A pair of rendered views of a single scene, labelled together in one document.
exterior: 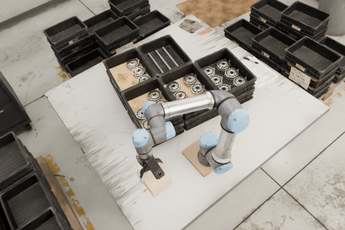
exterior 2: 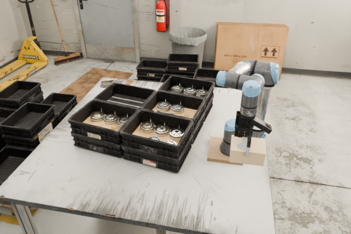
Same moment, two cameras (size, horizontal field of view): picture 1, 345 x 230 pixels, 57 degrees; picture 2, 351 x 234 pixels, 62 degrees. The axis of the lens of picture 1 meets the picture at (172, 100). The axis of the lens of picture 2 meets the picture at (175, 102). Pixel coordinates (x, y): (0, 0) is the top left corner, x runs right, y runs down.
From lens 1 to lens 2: 137 cm
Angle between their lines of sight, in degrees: 40
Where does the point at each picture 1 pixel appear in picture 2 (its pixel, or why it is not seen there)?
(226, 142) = (266, 102)
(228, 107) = (263, 63)
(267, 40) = not seen: hidden behind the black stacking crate
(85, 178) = not seen: outside the picture
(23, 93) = not seen: outside the picture
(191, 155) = (218, 156)
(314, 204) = (284, 173)
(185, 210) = (258, 194)
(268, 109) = (229, 106)
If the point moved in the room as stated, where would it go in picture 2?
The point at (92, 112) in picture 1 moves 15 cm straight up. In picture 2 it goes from (82, 178) to (78, 160)
